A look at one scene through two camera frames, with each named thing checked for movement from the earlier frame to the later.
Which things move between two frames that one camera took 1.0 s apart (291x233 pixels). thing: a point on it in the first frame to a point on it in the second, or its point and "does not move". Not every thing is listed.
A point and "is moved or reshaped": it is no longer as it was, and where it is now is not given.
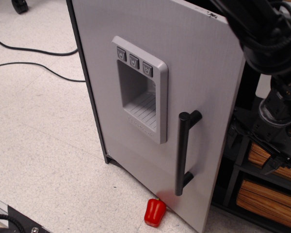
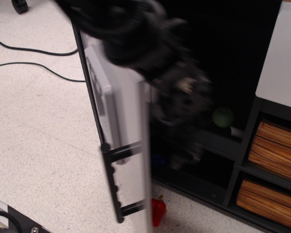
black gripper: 267,128 to 182,147
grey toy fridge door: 167,79 is moved or reshaped
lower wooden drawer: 274,205 does not move
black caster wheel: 20,6 does not move
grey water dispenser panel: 143,83 to 102,87
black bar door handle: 185,121 is moved or reshaped
